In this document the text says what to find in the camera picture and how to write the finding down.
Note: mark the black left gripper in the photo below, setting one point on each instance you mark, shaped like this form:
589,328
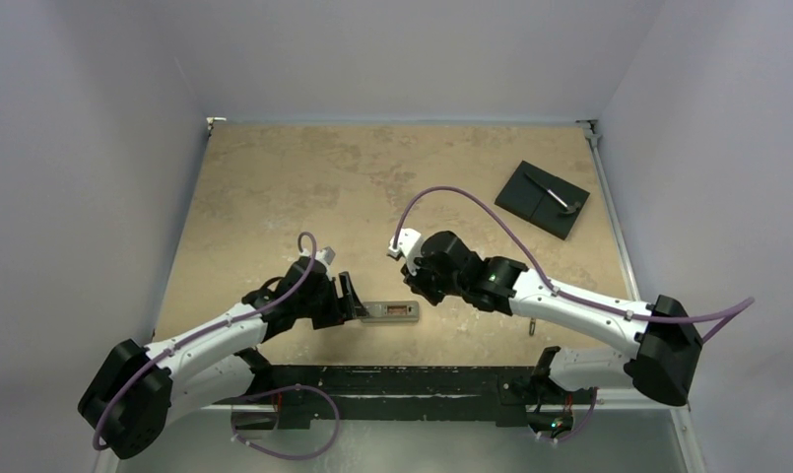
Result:
335,312

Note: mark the white remote control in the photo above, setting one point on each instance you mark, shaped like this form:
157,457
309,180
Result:
401,312

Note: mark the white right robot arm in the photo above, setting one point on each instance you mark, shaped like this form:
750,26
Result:
651,347

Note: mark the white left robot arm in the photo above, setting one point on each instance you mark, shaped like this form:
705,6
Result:
139,390

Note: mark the black flat tray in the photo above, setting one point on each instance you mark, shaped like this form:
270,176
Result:
526,201

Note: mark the black metal tool on tray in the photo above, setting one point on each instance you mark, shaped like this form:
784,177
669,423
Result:
566,209

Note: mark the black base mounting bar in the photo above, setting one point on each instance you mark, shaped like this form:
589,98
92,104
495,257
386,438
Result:
516,396

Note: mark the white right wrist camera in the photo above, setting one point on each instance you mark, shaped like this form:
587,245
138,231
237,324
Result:
406,244

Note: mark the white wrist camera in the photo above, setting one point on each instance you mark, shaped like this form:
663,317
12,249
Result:
325,256
406,244

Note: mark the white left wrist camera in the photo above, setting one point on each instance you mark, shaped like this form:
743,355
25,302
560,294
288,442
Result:
325,256

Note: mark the aluminium frame rail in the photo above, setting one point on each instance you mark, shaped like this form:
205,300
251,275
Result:
593,138

